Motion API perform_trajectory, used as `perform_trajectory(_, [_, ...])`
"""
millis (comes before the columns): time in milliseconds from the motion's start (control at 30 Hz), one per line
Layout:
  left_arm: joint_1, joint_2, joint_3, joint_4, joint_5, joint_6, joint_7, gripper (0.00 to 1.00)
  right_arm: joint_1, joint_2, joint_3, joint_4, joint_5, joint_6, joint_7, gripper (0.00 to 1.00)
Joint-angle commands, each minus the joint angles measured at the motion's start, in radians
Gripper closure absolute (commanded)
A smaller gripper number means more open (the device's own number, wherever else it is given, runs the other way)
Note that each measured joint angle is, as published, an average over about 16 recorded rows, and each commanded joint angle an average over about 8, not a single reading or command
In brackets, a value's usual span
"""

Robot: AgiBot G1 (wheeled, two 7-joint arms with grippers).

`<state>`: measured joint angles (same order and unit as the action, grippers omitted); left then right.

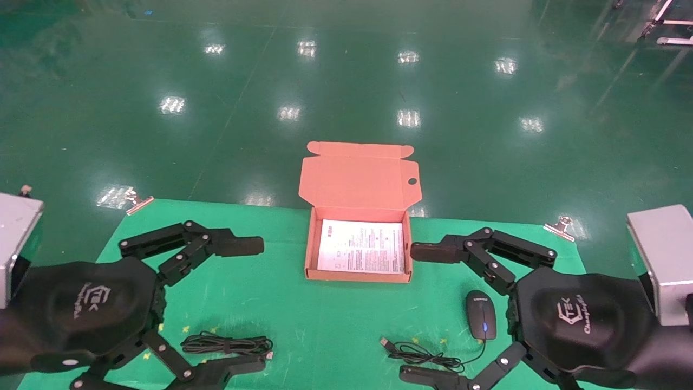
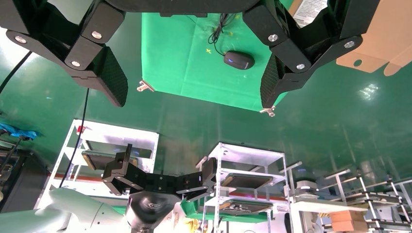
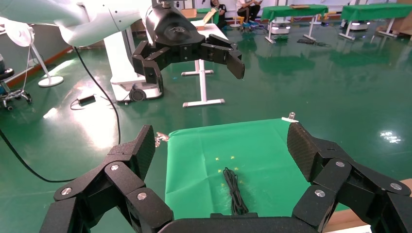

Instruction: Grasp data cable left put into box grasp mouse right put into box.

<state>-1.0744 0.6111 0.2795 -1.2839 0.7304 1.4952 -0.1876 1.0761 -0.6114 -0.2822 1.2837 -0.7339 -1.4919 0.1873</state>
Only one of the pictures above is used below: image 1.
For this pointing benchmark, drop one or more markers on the silver binder clip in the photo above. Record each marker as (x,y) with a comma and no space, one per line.
(560,227)
(138,202)

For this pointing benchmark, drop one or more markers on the white metal frame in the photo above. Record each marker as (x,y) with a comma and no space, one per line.
(671,23)

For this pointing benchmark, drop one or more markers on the white printed leaflet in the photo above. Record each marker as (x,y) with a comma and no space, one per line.
(361,246)

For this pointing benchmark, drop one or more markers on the orange cardboard box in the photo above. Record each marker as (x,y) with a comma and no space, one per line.
(357,184)

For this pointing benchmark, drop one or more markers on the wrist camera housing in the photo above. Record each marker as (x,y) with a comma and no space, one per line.
(16,238)
(668,260)

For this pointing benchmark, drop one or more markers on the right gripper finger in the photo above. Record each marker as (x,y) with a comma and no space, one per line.
(487,252)
(487,376)

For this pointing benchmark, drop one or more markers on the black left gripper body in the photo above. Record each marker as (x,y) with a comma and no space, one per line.
(81,309)

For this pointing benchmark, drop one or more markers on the left wrist camera housing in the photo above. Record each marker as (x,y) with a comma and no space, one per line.
(16,238)

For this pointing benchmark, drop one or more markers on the green table mat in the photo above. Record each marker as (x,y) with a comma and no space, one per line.
(325,319)

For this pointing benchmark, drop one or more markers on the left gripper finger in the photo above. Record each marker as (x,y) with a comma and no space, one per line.
(195,244)
(178,368)

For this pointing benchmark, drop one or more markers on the right wrist camera housing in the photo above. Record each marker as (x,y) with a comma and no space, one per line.
(668,260)

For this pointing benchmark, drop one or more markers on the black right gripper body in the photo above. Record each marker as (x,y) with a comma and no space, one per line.
(584,319)

